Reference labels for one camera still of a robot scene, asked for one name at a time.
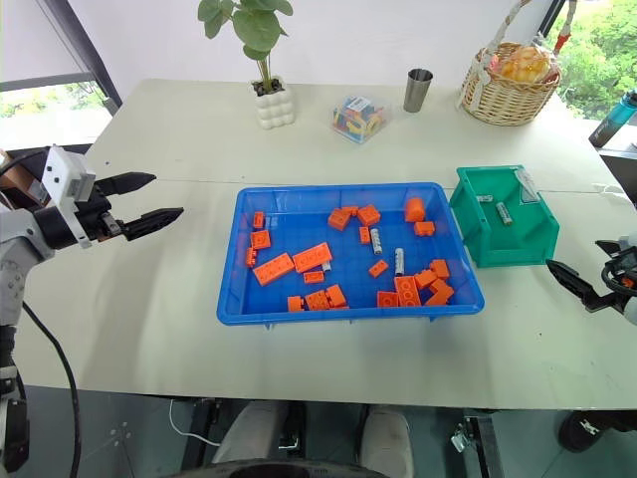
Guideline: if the clear box of coloured pieces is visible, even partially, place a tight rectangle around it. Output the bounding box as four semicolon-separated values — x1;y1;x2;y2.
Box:
329;95;394;146

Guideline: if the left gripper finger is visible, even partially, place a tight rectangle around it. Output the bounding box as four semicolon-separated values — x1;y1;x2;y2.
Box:
97;171;158;198
121;206;186;244

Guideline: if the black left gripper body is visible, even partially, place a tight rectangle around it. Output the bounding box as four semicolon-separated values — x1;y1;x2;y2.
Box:
74;179;126;244

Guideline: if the black rounded object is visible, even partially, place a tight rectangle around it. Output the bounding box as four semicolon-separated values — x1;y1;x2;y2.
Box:
556;408;637;455

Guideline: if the clear label sleeve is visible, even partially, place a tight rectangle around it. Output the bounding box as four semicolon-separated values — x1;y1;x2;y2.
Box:
514;168;541;205

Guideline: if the green plastic bin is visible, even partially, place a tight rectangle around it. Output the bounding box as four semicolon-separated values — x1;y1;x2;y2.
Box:
449;164;561;270

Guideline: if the black window frame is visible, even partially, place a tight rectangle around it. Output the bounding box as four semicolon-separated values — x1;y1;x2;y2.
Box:
538;0;584;37
33;0;124;115

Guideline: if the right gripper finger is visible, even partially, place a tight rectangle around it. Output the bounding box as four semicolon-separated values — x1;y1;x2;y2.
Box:
544;258;611;314
594;239;630;258

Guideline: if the light grey rounded leg shape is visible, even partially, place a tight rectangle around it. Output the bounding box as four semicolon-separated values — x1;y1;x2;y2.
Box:
210;399;306;470
358;403;415;478

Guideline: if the wicker basket with handle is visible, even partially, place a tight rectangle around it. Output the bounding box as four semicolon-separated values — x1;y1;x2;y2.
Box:
458;0;581;127

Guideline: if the black table leg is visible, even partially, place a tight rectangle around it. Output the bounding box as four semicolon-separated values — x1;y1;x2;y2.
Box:
184;397;226;472

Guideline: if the blue plastic tray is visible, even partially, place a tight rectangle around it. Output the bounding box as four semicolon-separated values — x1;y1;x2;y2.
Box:
215;181;487;330

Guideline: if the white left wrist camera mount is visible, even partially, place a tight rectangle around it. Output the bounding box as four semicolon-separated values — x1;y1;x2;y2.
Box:
41;144;98;250

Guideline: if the metal table leg bracket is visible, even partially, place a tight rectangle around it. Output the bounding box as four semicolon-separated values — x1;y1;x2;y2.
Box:
449;416;500;478

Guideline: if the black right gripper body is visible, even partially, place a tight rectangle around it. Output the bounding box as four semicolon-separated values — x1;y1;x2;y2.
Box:
600;252;637;311

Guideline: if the wrapped bread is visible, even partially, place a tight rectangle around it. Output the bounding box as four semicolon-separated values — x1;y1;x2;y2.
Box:
490;43;561;84

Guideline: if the dark teal water bottle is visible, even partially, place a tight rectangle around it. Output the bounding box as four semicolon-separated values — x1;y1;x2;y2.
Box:
587;88;637;149

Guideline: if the metal cup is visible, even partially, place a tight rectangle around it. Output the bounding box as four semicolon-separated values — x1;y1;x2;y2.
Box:
402;68;435;115

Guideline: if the white floor cable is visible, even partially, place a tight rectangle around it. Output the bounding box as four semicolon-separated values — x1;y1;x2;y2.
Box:
168;397;221;448

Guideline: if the dark side table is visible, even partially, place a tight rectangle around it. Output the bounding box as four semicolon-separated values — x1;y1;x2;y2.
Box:
598;142;637;206

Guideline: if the white bubble plant pot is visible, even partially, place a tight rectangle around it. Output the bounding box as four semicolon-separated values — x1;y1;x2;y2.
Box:
250;74;298;131

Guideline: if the green leafy plant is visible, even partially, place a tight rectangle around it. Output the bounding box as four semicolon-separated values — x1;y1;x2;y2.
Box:
197;0;295;94

